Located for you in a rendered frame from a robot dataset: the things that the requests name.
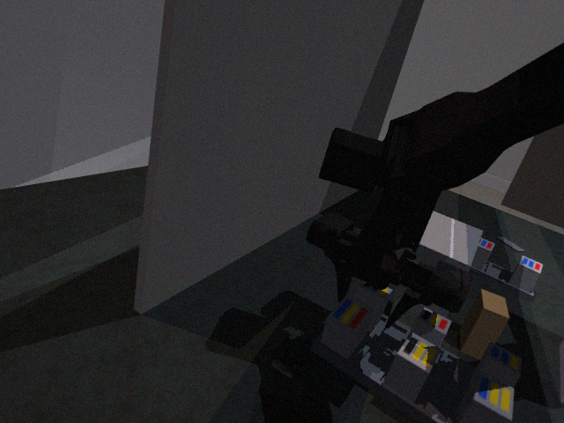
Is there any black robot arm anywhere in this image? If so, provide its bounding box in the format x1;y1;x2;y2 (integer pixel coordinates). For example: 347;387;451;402
319;42;564;290

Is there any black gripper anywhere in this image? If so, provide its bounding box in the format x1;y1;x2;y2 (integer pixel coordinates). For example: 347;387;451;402
306;196;472;329

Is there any brown rectangular block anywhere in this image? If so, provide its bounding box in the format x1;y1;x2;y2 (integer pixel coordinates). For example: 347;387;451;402
460;289;510;360

